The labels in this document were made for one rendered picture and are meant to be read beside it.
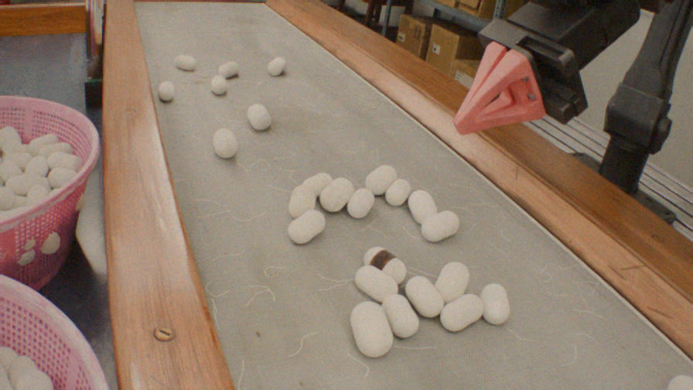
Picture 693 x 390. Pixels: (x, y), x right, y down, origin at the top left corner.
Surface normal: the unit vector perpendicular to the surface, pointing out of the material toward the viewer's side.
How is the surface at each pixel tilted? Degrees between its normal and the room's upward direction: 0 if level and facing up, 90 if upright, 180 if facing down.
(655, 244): 0
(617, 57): 91
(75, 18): 90
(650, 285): 45
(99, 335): 0
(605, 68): 91
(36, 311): 75
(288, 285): 0
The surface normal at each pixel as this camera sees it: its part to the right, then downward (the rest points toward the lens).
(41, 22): 0.39, 0.50
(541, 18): -0.48, -0.60
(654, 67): -0.69, 0.06
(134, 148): 0.15, -0.86
